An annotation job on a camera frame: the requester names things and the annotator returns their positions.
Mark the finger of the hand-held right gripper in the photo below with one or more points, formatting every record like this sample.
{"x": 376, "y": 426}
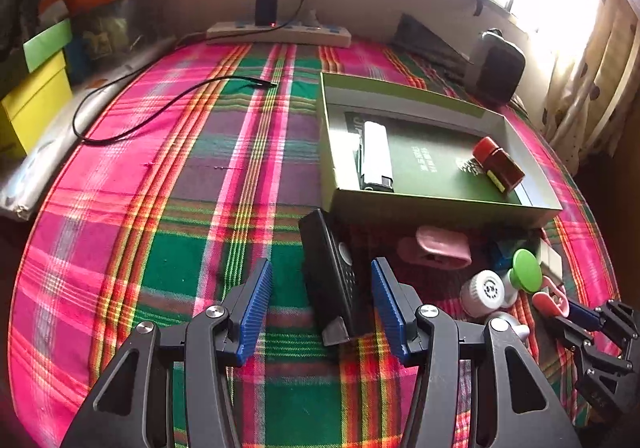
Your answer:
{"x": 585, "y": 317}
{"x": 600, "y": 368}

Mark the white power strip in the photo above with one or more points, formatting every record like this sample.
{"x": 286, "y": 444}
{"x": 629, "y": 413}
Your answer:
{"x": 300, "y": 34}

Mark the white plug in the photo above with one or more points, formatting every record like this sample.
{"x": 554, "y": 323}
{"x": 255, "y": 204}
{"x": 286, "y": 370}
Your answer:
{"x": 312, "y": 19}

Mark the green cardboard box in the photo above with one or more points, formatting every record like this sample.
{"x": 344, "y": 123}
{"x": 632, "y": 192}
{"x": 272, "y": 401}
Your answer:
{"x": 430, "y": 209}

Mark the pink green plaid blanket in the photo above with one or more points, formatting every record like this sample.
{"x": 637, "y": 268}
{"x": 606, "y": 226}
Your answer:
{"x": 175, "y": 228}

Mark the white and black stapler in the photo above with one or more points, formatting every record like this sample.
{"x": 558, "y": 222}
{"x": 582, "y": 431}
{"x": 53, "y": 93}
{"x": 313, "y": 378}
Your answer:
{"x": 376, "y": 153}

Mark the black device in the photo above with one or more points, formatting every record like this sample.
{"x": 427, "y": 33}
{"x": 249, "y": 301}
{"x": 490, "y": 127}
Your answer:
{"x": 325, "y": 273}

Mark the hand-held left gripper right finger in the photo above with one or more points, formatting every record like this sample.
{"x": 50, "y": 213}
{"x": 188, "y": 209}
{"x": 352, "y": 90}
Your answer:
{"x": 387, "y": 308}

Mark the dark green booklet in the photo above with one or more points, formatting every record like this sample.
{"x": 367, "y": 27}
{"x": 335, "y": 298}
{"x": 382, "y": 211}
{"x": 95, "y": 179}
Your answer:
{"x": 430, "y": 153}

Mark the black charger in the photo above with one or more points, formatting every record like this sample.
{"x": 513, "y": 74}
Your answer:
{"x": 266, "y": 8}

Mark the cream dotted curtain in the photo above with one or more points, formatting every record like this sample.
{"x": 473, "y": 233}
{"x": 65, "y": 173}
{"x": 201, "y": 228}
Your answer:
{"x": 600, "y": 78}

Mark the white adapter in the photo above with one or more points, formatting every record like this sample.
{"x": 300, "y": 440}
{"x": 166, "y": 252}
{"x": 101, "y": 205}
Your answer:
{"x": 550, "y": 260}

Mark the small blue object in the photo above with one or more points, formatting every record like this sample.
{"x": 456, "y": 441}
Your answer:
{"x": 500, "y": 253}

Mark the red cap bottle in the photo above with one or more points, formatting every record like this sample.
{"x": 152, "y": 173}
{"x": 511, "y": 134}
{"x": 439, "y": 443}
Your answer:
{"x": 500, "y": 163}

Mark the yellow box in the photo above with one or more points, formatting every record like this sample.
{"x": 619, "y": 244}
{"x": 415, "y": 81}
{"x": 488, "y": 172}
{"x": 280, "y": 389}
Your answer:
{"x": 35, "y": 103}

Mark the white round bottle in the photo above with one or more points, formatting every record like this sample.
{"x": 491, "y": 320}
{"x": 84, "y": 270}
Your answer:
{"x": 482, "y": 290}

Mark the green lidded box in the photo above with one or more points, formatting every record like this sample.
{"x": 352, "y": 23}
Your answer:
{"x": 47, "y": 44}

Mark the clear plastic container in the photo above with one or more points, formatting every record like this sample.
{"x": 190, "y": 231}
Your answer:
{"x": 115, "y": 33}

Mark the red pink small scoop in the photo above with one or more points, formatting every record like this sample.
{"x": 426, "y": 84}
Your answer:
{"x": 547, "y": 303}

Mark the black speaker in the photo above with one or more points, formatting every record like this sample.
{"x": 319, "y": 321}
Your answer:
{"x": 500, "y": 66}

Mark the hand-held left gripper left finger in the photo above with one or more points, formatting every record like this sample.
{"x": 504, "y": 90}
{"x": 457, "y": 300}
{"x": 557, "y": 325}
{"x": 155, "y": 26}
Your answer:
{"x": 255, "y": 308}

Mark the small grey object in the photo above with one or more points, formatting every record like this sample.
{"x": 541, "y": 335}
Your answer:
{"x": 520, "y": 329}

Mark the large pink clip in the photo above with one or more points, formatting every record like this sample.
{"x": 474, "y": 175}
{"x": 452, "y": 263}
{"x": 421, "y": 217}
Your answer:
{"x": 440, "y": 245}

